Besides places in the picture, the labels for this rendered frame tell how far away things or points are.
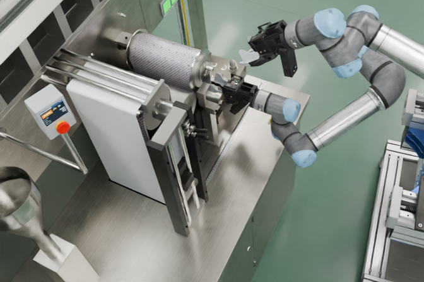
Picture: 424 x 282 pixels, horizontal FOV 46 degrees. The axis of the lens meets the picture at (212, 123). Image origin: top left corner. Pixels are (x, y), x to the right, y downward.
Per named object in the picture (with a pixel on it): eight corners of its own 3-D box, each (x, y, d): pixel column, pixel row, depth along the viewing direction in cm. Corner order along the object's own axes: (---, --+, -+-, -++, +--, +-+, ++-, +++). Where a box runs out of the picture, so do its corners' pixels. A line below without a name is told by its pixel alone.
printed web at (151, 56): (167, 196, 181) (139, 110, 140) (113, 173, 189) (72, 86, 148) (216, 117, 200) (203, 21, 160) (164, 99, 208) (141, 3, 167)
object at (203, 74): (201, 86, 169) (199, 71, 164) (196, 84, 170) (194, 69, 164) (211, 72, 173) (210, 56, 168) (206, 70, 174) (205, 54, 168)
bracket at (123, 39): (129, 48, 175) (127, 43, 173) (115, 43, 177) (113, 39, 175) (136, 38, 177) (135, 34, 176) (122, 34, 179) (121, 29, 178)
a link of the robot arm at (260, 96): (272, 101, 181) (262, 118, 177) (260, 97, 183) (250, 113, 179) (272, 88, 175) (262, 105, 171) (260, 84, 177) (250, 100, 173)
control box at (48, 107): (55, 145, 111) (38, 118, 103) (40, 128, 114) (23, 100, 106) (81, 127, 113) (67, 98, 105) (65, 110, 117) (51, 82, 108)
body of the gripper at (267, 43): (256, 26, 146) (286, 14, 137) (273, 47, 150) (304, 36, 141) (245, 43, 143) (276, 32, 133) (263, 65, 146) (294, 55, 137)
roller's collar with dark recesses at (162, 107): (171, 129, 149) (168, 115, 144) (154, 122, 151) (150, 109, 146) (181, 113, 152) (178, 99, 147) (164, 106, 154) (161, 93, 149)
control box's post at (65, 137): (84, 174, 130) (59, 129, 113) (79, 171, 130) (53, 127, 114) (88, 169, 130) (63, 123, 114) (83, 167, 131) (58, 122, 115)
